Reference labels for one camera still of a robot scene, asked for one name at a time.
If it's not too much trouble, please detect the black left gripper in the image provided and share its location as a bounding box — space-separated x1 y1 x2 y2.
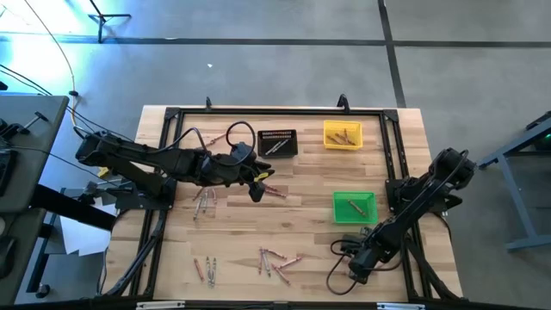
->
205 144 276 187

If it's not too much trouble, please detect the large front washable crayon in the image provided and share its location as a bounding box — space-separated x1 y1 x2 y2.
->
270 263 292 287

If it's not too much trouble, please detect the black plastic basket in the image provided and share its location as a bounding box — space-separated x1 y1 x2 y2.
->
257 128 299 159

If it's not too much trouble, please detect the green plastic basket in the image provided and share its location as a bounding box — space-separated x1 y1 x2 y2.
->
332 190 379 226

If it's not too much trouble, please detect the yellow plastic basket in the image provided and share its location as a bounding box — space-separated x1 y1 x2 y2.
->
323 120 364 152

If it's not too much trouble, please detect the grey metal stand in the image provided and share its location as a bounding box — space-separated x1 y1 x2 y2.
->
476 110 551 253

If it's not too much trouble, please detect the white paper sheet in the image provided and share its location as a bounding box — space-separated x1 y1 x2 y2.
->
59 201 120 258

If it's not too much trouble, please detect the black tripod stand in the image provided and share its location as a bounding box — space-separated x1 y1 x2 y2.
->
87 0 133 45

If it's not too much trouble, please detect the grey side desk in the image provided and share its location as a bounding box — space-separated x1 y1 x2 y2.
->
0 94 71 307

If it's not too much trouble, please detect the black desk clamp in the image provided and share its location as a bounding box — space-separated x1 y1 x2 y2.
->
0 110 50 140

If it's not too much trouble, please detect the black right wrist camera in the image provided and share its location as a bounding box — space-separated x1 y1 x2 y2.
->
342 234 368 256

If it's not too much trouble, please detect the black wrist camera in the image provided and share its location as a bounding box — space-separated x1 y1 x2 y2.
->
248 180 266 204
342 234 368 256

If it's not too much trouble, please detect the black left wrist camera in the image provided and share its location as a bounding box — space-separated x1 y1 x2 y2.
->
248 180 266 204

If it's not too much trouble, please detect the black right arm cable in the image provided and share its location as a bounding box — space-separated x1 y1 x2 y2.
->
325 238 404 297

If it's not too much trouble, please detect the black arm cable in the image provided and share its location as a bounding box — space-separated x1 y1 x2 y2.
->
325 238 404 297
145 121 257 169

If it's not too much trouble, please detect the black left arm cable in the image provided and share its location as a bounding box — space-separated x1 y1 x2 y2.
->
145 121 257 169

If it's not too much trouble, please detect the white metal bracket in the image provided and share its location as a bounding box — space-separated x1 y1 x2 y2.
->
135 301 187 310
376 301 427 310

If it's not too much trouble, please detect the black aluminium table frame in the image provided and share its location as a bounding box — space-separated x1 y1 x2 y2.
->
98 105 461 309

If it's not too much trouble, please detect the yellow cable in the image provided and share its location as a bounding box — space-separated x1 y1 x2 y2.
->
22 0 79 127

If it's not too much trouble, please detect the black floor cable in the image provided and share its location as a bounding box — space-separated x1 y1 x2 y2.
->
0 63 134 143

